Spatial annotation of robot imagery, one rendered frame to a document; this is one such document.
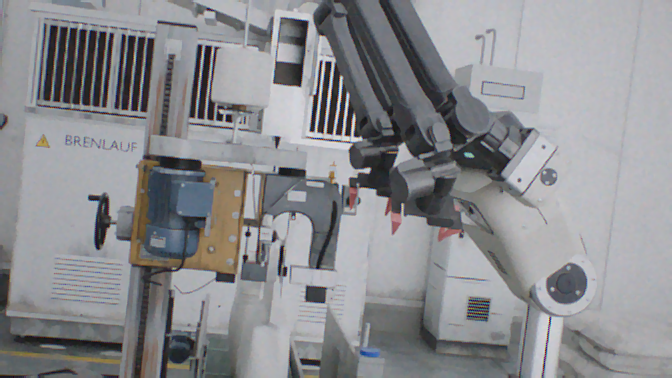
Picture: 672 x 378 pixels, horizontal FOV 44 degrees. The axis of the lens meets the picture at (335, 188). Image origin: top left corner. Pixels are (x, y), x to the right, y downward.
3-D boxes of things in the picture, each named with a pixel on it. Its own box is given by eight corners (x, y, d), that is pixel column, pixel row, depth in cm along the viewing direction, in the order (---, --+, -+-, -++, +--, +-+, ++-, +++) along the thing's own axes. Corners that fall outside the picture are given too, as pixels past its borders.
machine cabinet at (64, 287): (361, 374, 535) (401, 50, 524) (-4, 344, 506) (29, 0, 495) (339, 331, 650) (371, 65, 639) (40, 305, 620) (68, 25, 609)
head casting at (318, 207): (335, 270, 254) (346, 175, 253) (255, 263, 251) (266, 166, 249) (324, 256, 284) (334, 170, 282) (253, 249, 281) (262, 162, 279)
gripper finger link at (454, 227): (413, 223, 170) (427, 193, 163) (447, 228, 171) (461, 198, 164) (416, 249, 165) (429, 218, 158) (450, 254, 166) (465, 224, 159)
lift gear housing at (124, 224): (131, 243, 250) (134, 207, 250) (112, 242, 249) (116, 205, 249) (135, 239, 261) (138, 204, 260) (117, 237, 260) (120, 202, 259)
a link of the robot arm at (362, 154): (387, 114, 212) (371, 131, 219) (351, 117, 206) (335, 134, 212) (405, 155, 209) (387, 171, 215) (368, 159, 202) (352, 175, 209)
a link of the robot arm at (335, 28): (343, -8, 225) (325, 16, 233) (326, -9, 222) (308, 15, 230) (398, 128, 211) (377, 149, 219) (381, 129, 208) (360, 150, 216)
